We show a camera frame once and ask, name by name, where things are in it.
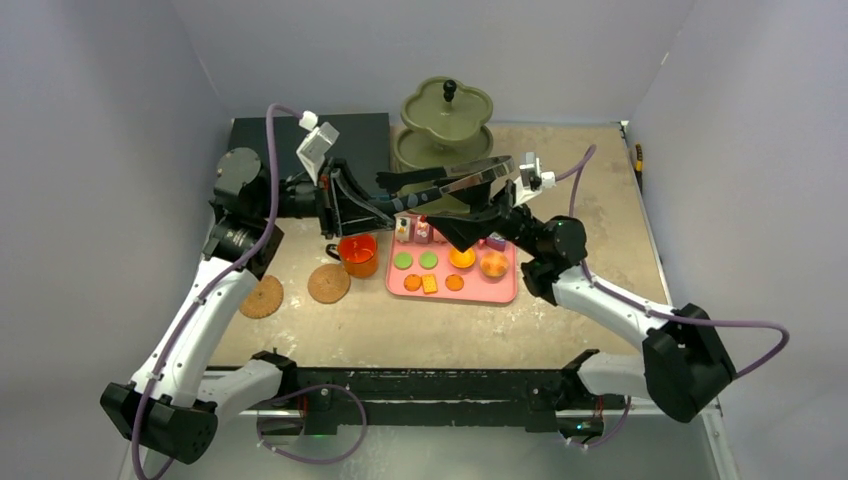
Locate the square yellow cracker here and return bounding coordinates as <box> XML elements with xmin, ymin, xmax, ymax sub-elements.
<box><xmin>421</xmin><ymin>274</ymin><xmax>439</xmax><ymax>295</ymax></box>

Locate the white roll cake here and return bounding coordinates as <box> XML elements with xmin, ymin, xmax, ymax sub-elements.
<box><xmin>394</xmin><ymin>216</ymin><xmax>413</xmax><ymax>243</ymax></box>

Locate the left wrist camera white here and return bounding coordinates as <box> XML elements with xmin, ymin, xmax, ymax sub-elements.
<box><xmin>296</xmin><ymin>110</ymin><xmax>339</xmax><ymax>184</ymax></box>

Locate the green macaron right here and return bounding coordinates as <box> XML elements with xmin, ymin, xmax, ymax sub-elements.
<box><xmin>418</xmin><ymin>251</ymin><xmax>439</xmax><ymax>270</ymax></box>

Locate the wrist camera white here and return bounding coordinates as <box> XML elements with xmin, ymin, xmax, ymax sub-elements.
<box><xmin>296</xmin><ymin>110</ymin><xmax>339</xmax><ymax>184</ymax></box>
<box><xmin>513</xmin><ymin>152</ymin><xmax>557</xmax><ymax>207</ymax></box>

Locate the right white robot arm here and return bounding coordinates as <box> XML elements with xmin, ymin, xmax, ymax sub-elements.
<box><xmin>428</xmin><ymin>186</ymin><xmax>739</xmax><ymax>423</ymax></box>

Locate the green macaron left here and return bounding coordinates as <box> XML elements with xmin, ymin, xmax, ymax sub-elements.
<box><xmin>392</xmin><ymin>252</ymin><xmax>414</xmax><ymax>270</ymax></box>

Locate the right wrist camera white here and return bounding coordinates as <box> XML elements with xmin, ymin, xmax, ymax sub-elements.
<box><xmin>513</xmin><ymin>152</ymin><xmax>557</xmax><ymax>207</ymax></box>

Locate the orange cookie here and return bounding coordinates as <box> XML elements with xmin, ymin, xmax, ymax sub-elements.
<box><xmin>445</xmin><ymin>274</ymin><xmax>465</xmax><ymax>292</ymax></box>
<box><xmin>403</xmin><ymin>274</ymin><xmax>422</xmax><ymax>292</ymax></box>

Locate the pink strawberry roll cake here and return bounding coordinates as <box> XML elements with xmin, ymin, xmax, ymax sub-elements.
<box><xmin>413</xmin><ymin>216</ymin><xmax>432</xmax><ymax>244</ymax></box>

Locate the yellow black tool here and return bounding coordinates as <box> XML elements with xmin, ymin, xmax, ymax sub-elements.
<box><xmin>634</xmin><ymin>143</ymin><xmax>644</xmax><ymax>191</ymax></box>

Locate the green three-tier stand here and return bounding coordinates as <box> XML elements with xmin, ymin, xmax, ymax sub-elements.
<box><xmin>391</xmin><ymin>76</ymin><xmax>494</xmax><ymax>174</ymax></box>

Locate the orange bun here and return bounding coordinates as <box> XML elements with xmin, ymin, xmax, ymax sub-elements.
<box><xmin>479</xmin><ymin>251</ymin><xmax>511</xmax><ymax>279</ymax></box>

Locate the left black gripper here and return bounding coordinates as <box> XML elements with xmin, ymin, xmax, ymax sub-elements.
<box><xmin>257</xmin><ymin>157</ymin><xmax>395</xmax><ymax>239</ymax></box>

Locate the orange cookie right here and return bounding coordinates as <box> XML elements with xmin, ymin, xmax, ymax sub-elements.
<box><xmin>445</xmin><ymin>274</ymin><xmax>465</xmax><ymax>292</ymax></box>

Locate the pink serving tray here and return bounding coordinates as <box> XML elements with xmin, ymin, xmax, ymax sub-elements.
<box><xmin>386</xmin><ymin>214</ymin><xmax>518</xmax><ymax>304</ymax></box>

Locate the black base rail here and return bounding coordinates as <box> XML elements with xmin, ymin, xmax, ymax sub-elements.
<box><xmin>254</xmin><ymin>367</ymin><xmax>625</xmax><ymax>435</ymax></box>

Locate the woven coaster right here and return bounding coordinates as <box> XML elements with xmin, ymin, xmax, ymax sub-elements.
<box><xmin>307</xmin><ymin>264</ymin><xmax>351</xmax><ymax>304</ymax></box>

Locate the green macaron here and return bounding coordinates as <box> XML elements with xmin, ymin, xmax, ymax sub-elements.
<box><xmin>418</xmin><ymin>251</ymin><xmax>439</xmax><ymax>270</ymax></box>
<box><xmin>392</xmin><ymin>252</ymin><xmax>414</xmax><ymax>270</ymax></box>

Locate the dark network switch box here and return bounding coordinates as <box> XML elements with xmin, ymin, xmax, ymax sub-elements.
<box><xmin>227</xmin><ymin>113</ymin><xmax>391</xmax><ymax>195</ymax></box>

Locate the orange cookie left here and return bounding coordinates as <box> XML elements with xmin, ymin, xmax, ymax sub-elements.
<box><xmin>403</xmin><ymin>274</ymin><xmax>422</xmax><ymax>292</ymax></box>

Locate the orange translucent cup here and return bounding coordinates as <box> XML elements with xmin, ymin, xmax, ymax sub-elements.
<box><xmin>324</xmin><ymin>234</ymin><xmax>379</xmax><ymax>279</ymax></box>

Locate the purple cake slice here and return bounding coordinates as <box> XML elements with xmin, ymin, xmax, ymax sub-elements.
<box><xmin>484</xmin><ymin>233</ymin><xmax>507</xmax><ymax>252</ymax></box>

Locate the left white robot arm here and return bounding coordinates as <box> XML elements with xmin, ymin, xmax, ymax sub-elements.
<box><xmin>100</xmin><ymin>148</ymin><xmax>403</xmax><ymax>472</ymax></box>

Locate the orange egg tart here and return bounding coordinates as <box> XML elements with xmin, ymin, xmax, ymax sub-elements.
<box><xmin>448</xmin><ymin>247</ymin><xmax>476</xmax><ymax>269</ymax></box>

